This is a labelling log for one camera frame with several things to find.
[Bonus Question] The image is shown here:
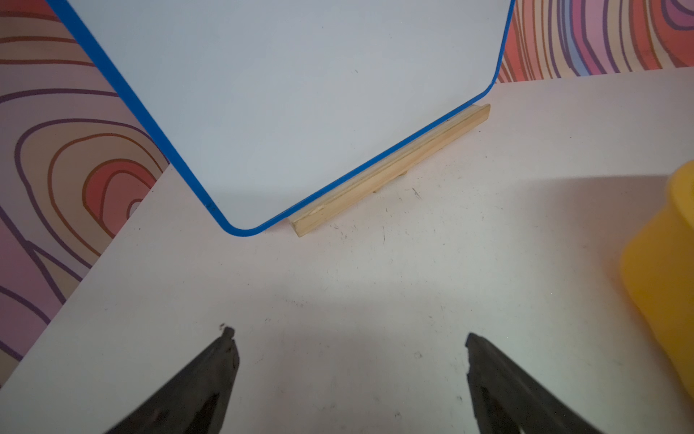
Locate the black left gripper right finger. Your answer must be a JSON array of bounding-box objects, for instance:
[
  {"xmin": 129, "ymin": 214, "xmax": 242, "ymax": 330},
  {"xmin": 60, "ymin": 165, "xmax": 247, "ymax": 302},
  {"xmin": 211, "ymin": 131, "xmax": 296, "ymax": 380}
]
[{"xmin": 466, "ymin": 333, "xmax": 599, "ymax": 434}]

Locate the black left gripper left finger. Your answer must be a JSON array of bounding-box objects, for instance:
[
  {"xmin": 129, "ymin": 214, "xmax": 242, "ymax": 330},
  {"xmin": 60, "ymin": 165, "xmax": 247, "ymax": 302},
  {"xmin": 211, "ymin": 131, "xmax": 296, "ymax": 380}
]
[{"xmin": 110, "ymin": 327, "xmax": 240, "ymax": 434}]

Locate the yellow plastic storage tray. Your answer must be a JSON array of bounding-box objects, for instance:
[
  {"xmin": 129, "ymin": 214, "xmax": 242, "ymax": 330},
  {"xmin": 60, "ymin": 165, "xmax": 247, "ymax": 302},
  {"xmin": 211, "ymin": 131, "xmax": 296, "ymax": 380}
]
[{"xmin": 620, "ymin": 161, "xmax": 693, "ymax": 396}]

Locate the wooden whiteboard stand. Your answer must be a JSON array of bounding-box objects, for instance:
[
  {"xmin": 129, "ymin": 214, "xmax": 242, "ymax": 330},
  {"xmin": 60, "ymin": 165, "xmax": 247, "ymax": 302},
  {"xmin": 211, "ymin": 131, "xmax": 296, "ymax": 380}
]
[{"xmin": 288, "ymin": 104, "xmax": 491, "ymax": 237}]

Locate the blue framed whiteboard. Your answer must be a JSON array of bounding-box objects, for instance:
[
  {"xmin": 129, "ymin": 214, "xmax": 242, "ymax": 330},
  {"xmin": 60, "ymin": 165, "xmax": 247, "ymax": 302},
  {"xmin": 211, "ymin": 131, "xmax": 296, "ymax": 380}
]
[{"xmin": 51, "ymin": 1, "xmax": 514, "ymax": 237}]

